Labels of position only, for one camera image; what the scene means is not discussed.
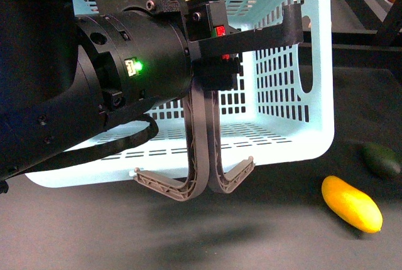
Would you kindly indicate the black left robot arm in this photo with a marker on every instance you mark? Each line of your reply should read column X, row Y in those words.
column 75, row 89

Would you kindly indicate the dark green avocado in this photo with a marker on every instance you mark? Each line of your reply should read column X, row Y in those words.
column 382, row 161

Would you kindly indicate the black fruit display tray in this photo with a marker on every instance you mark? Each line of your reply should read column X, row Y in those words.
column 366, row 34

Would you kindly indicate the light blue plastic basket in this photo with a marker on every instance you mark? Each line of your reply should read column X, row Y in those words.
column 279, row 111

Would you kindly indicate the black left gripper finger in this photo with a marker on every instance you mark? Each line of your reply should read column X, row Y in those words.
column 287, row 33

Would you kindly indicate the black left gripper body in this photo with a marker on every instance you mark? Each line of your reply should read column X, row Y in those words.
column 148, row 52

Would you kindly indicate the yellow mango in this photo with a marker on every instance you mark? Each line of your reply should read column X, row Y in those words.
column 352, row 205

